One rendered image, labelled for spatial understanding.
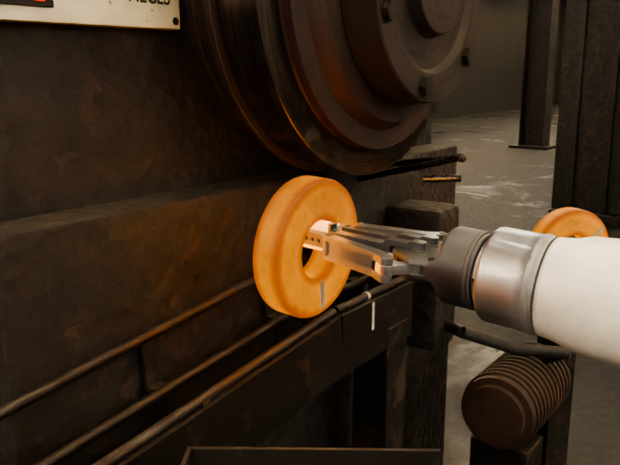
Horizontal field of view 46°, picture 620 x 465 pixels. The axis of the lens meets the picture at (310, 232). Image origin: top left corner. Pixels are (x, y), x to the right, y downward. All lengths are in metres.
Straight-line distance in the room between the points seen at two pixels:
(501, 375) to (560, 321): 0.61
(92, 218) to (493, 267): 0.39
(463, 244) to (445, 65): 0.34
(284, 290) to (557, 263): 0.27
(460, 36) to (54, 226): 0.56
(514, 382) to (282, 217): 0.62
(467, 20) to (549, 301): 0.48
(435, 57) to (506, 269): 0.38
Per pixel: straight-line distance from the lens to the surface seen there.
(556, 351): 1.29
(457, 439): 2.15
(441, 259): 0.67
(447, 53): 0.97
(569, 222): 1.31
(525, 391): 1.23
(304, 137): 0.83
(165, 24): 0.86
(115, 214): 0.77
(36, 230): 0.72
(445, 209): 1.17
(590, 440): 2.25
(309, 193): 0.74
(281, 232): 0.72
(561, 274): 0.62
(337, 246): 0.72
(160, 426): 0.74
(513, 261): 0.64
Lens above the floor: 1.02
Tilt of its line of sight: 13 degrees down
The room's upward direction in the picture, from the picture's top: straight up
